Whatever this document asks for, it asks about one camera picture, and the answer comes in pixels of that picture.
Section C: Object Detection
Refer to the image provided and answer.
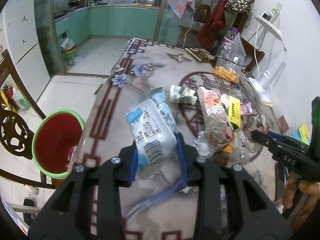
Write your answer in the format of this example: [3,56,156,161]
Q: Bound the white blue plastic wrapper bag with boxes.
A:
[126,86,177,167]

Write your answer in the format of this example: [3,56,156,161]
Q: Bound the black white paper pack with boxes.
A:
[169,85,197,105]

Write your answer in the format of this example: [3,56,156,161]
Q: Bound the crumpled clear plastic trash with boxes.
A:
[192,129,263,166]

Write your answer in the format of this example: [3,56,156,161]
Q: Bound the teal kitchen cabinets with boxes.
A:
[55,5,159,45]

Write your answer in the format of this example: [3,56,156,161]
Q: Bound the green kitchen trash bin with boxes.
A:
[61,38,78,67]

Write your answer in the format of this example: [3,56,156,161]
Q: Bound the person's right hand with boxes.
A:
[282,171,320,212]

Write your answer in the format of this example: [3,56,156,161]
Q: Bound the pink red snack wrapper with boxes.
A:
[197,86,228,126]

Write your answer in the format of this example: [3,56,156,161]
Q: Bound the yellow label wrapper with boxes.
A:
[228,96,241,128]

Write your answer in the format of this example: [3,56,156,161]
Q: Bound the white desk lamp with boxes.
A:
[246,15,287,106]

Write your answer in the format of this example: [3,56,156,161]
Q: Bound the red basin green rim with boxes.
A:
[31,109,85,179]

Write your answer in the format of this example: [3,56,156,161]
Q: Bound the orange snack bag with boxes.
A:
[212,66,239,83]

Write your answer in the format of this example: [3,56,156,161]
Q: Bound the dark wooden carved chair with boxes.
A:
[1,50,55,189]

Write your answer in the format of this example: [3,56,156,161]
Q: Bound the clear plastic water bottle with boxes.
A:
[216,27,238,72]

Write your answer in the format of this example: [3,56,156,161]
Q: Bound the red hanging garment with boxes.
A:
[197,0,227,48]

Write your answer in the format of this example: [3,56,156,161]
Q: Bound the leopard print bag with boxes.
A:
[224,0,253,14]

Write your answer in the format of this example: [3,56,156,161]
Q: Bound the white refrigerator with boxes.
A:
[2,0,50,101]

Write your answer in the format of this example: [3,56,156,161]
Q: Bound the black wok on stove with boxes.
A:
[67,0,85,8]

